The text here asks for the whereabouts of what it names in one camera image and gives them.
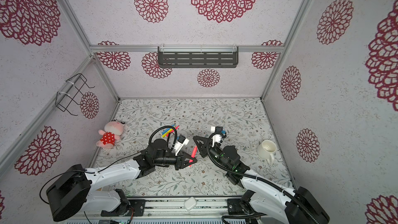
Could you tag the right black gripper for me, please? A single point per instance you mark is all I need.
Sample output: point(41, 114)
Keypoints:
point(202, 152)

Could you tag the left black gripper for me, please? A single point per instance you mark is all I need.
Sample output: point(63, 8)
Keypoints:
point(181, 159)

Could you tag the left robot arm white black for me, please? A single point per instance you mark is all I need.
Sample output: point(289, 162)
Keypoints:
point(79, 190)

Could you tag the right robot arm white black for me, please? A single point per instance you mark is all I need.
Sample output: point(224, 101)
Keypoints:
point(263, 196)

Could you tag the yellow highlighter pen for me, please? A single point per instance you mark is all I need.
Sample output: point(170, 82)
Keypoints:
point(166, 134)

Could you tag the blue highlighter pen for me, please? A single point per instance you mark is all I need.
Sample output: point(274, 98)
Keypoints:
point(168, 129)

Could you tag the white ceramic mug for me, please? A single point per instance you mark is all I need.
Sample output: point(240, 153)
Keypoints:
point(266, 150)

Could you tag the pink plush toy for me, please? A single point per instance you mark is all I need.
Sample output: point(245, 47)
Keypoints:
point(111, 134)

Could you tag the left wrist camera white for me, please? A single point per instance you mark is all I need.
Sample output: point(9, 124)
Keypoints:
point(180, 143)

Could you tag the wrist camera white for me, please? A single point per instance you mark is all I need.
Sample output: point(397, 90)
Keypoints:
point(218, 134)
point(180, 143)

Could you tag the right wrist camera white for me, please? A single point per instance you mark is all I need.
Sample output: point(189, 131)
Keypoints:
point(218, 134)

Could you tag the white plastic clip on rail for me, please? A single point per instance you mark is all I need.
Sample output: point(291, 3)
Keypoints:
point(190, 203)

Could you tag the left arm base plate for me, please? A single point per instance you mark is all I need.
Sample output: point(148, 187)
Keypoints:
point(134, 208)

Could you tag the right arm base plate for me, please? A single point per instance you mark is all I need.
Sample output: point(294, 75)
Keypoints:
point(239, 207)

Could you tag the dark grey wall shelf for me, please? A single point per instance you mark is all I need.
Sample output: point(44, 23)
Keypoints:
point(198, 58)

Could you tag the black wire wall rack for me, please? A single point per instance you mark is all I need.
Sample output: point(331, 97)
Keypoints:
point(65, 98)

